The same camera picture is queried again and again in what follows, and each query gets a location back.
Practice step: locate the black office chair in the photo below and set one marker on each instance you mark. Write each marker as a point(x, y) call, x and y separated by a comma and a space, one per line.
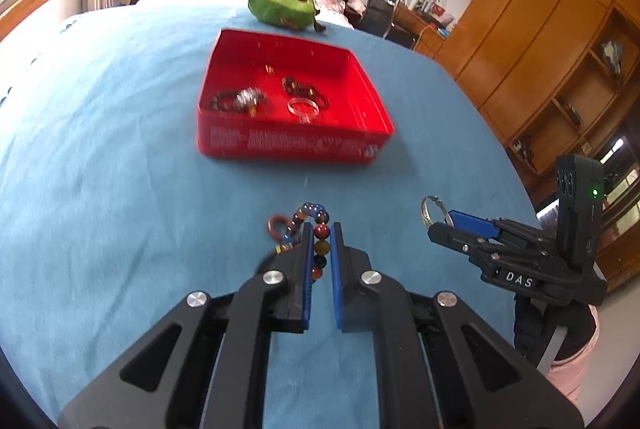
point(377, 6)

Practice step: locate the red rectangular box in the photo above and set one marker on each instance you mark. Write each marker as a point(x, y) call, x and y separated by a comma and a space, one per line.
point(280, 144)

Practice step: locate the wooden wardrobe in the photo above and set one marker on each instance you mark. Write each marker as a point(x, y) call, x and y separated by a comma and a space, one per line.
point(525, 9)

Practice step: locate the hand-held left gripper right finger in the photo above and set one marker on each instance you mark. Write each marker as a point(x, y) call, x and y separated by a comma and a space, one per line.
point(336, 279)

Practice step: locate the thin silver bangle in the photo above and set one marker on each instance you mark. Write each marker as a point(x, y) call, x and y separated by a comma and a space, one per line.
point(302, 113)

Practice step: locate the person's right forearm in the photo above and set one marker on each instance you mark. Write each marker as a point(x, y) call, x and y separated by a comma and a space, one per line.
point(527, 329)

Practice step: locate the person's pink clothing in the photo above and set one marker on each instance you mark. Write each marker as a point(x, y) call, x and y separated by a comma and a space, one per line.
point(570, 374)

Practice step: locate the wooden desk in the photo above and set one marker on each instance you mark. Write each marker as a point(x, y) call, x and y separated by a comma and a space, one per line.
point(420, 29)

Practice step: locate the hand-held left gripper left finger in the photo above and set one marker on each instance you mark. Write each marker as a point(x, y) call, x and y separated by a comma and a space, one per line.
point(308, 279)

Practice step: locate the wooden open shelf unit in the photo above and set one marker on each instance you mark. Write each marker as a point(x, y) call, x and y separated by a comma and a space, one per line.
point(575, 109)

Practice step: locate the wide silver bangle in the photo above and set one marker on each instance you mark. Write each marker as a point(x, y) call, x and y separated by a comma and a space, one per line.
point(425, 209)

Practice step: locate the pink floral bedding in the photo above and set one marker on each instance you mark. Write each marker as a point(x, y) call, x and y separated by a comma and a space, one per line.
point(335, 4)

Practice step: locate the green plush toy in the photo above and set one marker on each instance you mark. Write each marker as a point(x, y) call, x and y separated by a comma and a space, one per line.
point(280, 6)

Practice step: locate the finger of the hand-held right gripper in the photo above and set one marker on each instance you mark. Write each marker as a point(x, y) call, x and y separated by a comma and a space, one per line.
point(450, 234)
point(470, 223)

